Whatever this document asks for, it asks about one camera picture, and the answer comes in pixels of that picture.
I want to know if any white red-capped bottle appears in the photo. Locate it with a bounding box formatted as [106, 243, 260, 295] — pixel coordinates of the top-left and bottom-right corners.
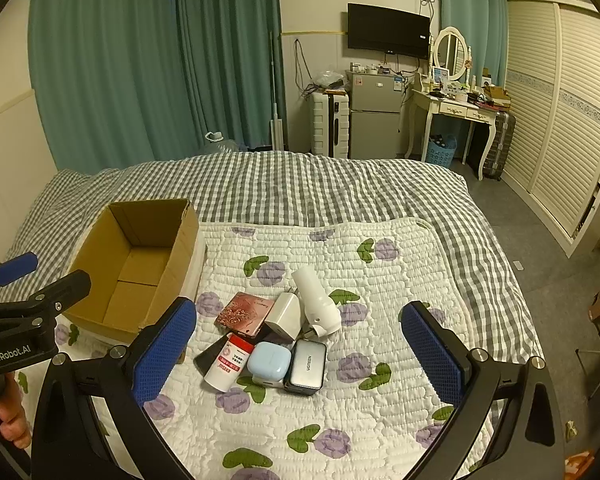
[204, 334, 254, 393]

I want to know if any light blue earbuds case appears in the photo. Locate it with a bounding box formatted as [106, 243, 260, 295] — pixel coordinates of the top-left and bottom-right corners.
[247, 341, 291, 382]

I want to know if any red rose tin box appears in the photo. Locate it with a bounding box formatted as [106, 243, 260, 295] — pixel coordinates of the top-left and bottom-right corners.
[215, 292, 274, 337]

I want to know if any grey black power bank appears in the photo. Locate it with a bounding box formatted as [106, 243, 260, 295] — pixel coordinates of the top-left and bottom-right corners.
[284, 339, 327, 396]

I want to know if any white power adapter cube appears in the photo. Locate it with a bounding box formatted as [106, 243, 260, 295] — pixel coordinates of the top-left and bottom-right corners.
[264, 292, 303, 340]

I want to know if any white cylindrical device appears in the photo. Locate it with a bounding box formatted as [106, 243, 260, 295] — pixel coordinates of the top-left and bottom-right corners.
[292, 266, 341, 337]

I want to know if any person's left hand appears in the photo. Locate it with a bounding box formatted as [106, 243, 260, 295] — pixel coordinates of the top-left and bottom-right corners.
[0, 372, 31, 450]

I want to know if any black flat case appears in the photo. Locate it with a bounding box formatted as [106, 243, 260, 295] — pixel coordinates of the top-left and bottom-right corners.
[194, 334, 228, 376]

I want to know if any brown cardboard box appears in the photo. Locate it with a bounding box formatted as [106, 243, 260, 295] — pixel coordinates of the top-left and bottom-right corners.
[65, 198, 206, 344]

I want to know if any small white box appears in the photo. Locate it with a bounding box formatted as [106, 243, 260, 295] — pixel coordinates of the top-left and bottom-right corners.
[251, 376, 284, 389]

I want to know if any white floral quilted mat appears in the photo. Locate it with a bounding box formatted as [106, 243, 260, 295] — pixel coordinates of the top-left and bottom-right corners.
[142, 217, 476, 479]

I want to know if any grey checkered bed cover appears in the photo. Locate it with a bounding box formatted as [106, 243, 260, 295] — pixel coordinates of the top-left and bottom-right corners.
[0, 152, 542, 360]

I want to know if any teal curtain left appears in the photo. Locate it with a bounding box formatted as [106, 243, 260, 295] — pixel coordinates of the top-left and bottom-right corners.
[28, 0, 284, 174]

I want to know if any teal curtain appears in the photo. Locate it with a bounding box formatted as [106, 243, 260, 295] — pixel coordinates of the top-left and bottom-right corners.
[439, 0, 508, 86]
[28, 0, 284, 174]

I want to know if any clear water jug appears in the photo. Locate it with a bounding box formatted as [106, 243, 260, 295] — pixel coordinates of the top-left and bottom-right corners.
[201, 131, 239, 155]

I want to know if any dark suitcase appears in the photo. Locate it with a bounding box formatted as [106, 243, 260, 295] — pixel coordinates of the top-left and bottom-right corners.
[482, 110, 516, 180]

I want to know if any blue laundry basket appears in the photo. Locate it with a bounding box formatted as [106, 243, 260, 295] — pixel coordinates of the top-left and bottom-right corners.
[426, 136, 457, 168]

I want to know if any white dressing table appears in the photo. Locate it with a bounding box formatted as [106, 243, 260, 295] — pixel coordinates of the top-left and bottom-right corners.
[401, 90, 498, 181]

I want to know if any white louvered wardrobe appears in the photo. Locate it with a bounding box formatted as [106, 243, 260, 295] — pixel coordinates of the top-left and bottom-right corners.
[503, 0, 600, 257]

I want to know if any silver mini fridge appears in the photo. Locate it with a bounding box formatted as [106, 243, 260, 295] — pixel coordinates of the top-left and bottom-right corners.
[349, 73, 406, 159]

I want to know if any oval vanity mirror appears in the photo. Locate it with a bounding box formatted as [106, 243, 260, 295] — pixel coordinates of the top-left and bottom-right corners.
[431, 26, 468, 80]

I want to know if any teal curtain right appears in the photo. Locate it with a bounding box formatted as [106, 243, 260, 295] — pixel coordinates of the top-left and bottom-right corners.
[439, 0, 508, 86]

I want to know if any black wall television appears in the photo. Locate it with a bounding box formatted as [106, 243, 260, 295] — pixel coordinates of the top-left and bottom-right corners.
[347, 3, 430, 60]

